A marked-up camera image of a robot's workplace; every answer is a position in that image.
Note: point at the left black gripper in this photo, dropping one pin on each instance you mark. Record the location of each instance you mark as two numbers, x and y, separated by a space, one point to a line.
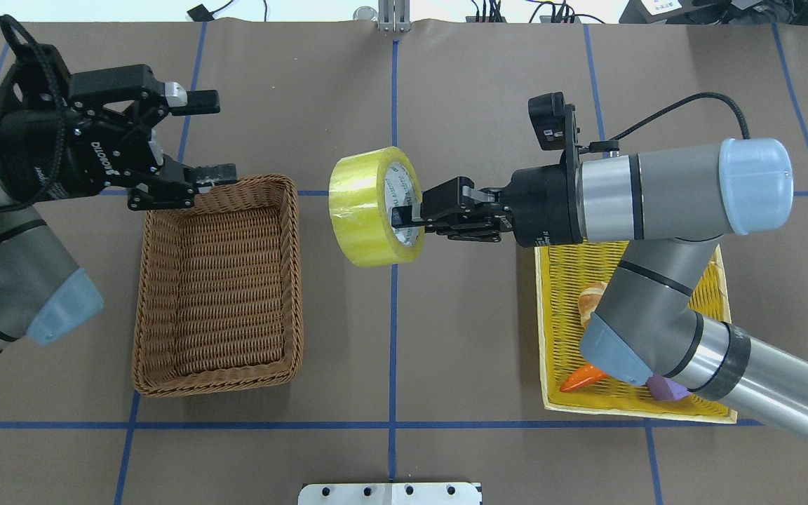
34 163

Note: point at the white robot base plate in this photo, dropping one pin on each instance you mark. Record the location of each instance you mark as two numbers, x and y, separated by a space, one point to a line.
392 493

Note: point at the yellow packing tape roll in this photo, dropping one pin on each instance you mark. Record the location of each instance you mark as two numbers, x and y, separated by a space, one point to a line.
362 191

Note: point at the brown wicker basket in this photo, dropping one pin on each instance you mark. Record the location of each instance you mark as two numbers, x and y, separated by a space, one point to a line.
219 305

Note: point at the toy croissant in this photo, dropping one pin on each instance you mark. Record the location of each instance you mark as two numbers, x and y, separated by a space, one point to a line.
588 300

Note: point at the yellow woven basket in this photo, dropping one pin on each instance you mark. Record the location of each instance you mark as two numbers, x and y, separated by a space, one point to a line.
561 273

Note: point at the toy carrot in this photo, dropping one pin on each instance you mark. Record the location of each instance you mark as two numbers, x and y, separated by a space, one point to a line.
584 376

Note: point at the aluminium frame post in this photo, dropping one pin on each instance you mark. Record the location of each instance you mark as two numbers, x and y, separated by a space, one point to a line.
394 16

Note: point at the blue tape line lengthwise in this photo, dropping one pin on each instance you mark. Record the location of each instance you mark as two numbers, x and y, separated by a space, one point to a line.
393 353

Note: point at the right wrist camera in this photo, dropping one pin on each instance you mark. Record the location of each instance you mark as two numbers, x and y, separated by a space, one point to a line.
552 121

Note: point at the purple foam block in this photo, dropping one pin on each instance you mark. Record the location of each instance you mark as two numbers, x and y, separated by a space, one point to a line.
664 389

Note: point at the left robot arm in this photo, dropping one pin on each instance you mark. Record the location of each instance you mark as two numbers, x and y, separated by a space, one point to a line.
44 292

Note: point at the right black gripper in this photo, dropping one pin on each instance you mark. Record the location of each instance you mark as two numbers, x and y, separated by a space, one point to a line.
543 207

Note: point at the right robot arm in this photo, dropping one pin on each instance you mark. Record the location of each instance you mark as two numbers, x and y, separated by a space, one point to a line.
671 208

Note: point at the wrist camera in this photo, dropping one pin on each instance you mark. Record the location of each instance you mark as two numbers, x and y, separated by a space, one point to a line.
552 121
38 79

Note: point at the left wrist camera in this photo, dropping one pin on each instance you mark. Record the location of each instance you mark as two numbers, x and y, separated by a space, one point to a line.
38 79

